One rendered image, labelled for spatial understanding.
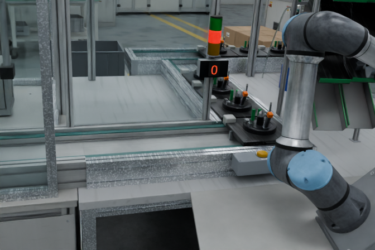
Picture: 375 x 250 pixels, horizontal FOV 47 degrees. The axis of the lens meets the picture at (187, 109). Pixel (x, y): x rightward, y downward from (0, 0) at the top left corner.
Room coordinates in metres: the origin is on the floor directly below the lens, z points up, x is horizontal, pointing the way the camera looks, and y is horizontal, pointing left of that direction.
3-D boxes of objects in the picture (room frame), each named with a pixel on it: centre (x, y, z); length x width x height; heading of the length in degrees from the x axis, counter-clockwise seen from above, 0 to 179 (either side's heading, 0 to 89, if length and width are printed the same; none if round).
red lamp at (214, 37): (1.71, -0.09, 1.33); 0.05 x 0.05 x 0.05
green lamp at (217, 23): (1.71, -0.09, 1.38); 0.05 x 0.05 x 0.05
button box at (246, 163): (1.43, -0.29, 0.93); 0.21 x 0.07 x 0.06; 107
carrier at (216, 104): (1.90, -0.23, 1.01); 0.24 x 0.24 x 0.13; 17
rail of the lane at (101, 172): (1.43, -0.09, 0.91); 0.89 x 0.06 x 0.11; 107
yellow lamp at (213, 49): (1.71, -0.09, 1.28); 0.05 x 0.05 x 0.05
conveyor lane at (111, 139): (1.59, -0.01, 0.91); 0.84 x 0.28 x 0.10; 107
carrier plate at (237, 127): (1.66, -0.31, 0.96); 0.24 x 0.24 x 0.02; 17
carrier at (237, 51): (3.09, -0.42, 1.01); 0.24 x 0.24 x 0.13; 17
